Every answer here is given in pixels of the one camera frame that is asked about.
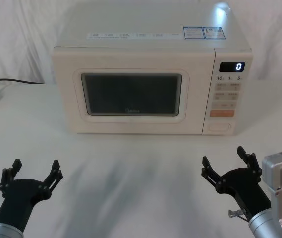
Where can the white curtain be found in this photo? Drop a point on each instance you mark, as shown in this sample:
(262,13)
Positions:
(19,37)

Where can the white table cloth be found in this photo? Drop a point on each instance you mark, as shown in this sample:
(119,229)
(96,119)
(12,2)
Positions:
(140,173)

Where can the cream microwave oven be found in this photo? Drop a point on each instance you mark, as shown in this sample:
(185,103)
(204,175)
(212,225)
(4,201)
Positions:
(135,59)

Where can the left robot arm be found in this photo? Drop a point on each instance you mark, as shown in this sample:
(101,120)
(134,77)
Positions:
(5,230)

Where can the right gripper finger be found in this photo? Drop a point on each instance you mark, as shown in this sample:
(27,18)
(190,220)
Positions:
(211,174)
(253,164)

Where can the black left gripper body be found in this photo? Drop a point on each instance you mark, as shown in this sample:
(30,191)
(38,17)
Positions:
(16,198)

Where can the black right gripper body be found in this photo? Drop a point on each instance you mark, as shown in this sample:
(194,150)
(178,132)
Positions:
(247,191)

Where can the oven control panel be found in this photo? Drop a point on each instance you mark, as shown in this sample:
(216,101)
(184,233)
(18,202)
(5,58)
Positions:
(226,99)

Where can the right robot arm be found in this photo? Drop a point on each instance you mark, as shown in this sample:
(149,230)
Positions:
(279,178)

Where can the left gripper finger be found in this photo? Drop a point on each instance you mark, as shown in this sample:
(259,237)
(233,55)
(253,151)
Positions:
(7,177)
(52,179)

